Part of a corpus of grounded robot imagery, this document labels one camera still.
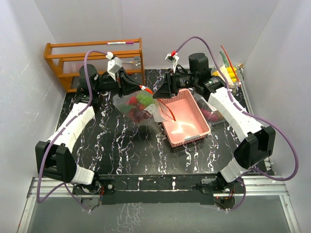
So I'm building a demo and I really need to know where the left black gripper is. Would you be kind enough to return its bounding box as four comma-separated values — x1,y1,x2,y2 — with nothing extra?
95,68,145,99

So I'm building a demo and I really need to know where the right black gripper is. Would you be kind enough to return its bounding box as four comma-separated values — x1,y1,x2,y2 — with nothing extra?
153,68,198,99

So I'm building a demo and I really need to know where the strawberry bunch with leaves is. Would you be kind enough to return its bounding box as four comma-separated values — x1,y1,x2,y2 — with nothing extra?
127,96,146,120

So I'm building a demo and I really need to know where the green grape bunch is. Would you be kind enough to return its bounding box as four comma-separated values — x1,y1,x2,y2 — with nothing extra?
136,94,154,107

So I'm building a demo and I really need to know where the red zipper clear bag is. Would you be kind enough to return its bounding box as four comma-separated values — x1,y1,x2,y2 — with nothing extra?
113,85,176,124
217,46,241,96

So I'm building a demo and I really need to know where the dark red plum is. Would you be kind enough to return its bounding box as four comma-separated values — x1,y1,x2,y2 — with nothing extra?
133,109,145,123

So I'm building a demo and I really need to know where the purple sweet potato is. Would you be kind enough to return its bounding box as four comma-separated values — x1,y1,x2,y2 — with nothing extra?
201,109,219,122

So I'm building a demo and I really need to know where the blue zipper clear bag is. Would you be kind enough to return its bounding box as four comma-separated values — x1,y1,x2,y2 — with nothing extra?
193,93,225,126

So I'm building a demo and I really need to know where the green chili pepper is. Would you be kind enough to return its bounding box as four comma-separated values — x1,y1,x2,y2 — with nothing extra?
219,51,230,67

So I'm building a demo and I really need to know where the yellow banana bunch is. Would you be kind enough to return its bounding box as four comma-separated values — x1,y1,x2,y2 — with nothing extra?
212,67,237,82

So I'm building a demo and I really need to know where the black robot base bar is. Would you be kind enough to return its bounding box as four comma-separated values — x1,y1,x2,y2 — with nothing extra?
74,174,245,207

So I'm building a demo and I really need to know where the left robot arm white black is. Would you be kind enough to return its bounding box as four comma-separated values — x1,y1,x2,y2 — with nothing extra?
35,64,142,194

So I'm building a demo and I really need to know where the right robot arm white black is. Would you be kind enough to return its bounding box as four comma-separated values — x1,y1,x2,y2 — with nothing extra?
153,51,276,193

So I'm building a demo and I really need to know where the pink plastic basket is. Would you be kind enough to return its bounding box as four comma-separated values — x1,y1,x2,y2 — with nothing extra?
159,89,211,148

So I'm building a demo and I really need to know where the pink white marker pen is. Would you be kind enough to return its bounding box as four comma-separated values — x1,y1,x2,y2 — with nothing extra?
107,41,134,45

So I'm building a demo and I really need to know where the wooden shelf rack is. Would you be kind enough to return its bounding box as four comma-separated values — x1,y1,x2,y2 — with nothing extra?
43,38,146,93

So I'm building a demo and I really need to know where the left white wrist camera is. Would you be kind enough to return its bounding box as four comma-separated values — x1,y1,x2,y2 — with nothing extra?
106,52,122,82

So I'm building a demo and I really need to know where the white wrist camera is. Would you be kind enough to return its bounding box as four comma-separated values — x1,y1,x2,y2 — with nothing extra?
106,52,122,82
165,50,179,73

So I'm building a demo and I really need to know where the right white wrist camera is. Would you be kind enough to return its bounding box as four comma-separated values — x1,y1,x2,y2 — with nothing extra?
165,50,179,73

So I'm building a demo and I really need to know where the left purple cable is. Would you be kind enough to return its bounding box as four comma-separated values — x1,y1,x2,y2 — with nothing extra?
36,50,115,203

